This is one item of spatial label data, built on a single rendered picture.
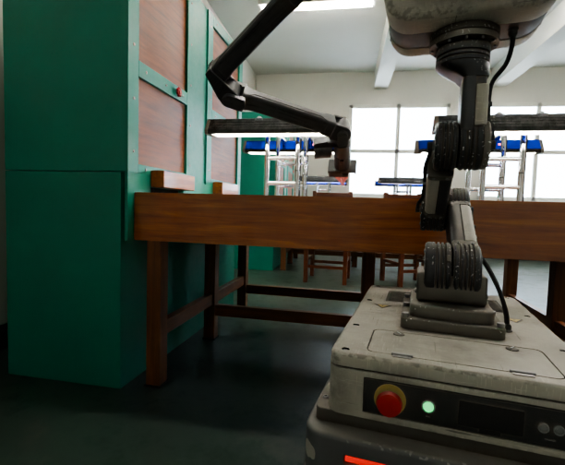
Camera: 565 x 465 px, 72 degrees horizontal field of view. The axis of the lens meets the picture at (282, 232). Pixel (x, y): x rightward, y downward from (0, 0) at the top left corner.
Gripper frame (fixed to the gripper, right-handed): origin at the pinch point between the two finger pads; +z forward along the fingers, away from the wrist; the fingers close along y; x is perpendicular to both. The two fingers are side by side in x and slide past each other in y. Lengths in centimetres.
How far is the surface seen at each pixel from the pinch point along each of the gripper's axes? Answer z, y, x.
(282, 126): -5.4, 27.2, -27.3
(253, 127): -5.3, 39.8, -27.0
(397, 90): 274, -58, -478
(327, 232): -0.3, 3.7, 24.5
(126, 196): -10, 79, 19
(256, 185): 201, 110, -189
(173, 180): 3, 72, -3
